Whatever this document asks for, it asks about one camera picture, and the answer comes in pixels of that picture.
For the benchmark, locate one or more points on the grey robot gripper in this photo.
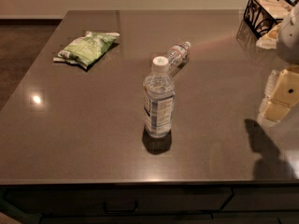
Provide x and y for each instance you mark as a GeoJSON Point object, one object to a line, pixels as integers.
{"type": "Point", "coordinates": [290, 39]}

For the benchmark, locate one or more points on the blue label plastic water bottle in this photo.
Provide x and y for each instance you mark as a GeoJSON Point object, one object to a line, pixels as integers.
{"type": "Point", "coordinates": [159, 98]}

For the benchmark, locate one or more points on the red label plastic water bottle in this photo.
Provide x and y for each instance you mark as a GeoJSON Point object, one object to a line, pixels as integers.
{"type": "Point", "coordinates": [178, 54]}

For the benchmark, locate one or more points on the yellow packet beside basket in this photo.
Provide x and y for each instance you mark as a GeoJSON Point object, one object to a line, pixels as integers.
{"type": "Point", "coordinates": [269, 40]}

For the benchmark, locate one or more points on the green snack bag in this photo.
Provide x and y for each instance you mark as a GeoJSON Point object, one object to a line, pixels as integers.
{"type": "Point", "coordinates": [86, 50]}

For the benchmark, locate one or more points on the black wire basket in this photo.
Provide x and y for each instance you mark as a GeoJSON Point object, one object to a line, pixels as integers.
{"type": "Point", "coordinates": [262, 15]}

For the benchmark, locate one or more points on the dark drawer with handle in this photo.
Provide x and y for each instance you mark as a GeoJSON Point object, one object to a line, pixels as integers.
{"type": "Point", "coordinates": [96, 202]}

